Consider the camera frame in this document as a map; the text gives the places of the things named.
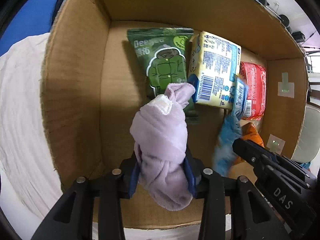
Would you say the orange snack bag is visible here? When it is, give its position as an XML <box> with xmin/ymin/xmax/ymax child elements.
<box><xmin>233</xmin><ymin>122</ymin><xmax>265</xmax><ymax>165</ymax></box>

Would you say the blue snack packet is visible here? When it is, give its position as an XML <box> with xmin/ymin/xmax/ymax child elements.
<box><xmin>213</xmin><ymin>76</ymin><xmax>248</xmax><ymax>177</ymax></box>

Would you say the red snack pack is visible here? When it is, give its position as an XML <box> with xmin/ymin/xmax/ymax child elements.
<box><xmin>240</xmin><ymin>62</ymin><xmax>266</xmax><ymax>120</ymax></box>

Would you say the lilac sock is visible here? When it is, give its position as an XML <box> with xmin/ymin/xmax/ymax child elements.
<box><xmin>130</xmin><ymin>83</ymin><xmax>195</xmax><ymax>211</ymax></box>

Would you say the yellow blue tissue pack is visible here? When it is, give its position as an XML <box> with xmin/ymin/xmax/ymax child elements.
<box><xmin>188</xmin><ymin>31</ymin><xmax>242</xmax><ymax>110</ymax></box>

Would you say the brown cardboard box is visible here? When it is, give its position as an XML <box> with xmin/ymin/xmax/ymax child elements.
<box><xmin>39</xmin><ymin>0</ymin><xmax>311</xmax><ymax>230</ymax></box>

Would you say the green snack bag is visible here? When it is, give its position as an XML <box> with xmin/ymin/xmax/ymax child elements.
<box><xmin>127</xmin><ymin>28</ymin><xmax>194</xmax><ymax>100</ymax></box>

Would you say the grey plastic chair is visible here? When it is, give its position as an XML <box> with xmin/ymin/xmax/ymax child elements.
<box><xmin>291</xmin><ymin>105</ymin><xmax>320</xmax><ymax>163</ymax></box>

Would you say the grey table cloth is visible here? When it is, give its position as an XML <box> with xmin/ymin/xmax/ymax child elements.
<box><xmin>0</xmin><ymin>32</ymin><xmax>233</xmax><ymax>240</ymax></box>

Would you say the barbell on floor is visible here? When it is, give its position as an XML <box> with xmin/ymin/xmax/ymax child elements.
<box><xmin>256</xmin><ymin>0</ymin><xmax>292</xmax><ymax>34</ymax></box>

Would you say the blue foam mat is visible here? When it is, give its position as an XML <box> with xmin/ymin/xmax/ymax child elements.
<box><xmin>1</xmin><ymin>0</ymin><xmax>57</xmax><ymax>55</ymax></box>

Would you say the dark blue cloth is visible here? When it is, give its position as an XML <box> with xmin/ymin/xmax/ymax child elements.
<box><xmin>51</xmin><ymin>0</ymin><xmax>64</xmax><ymax>25</ymax></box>

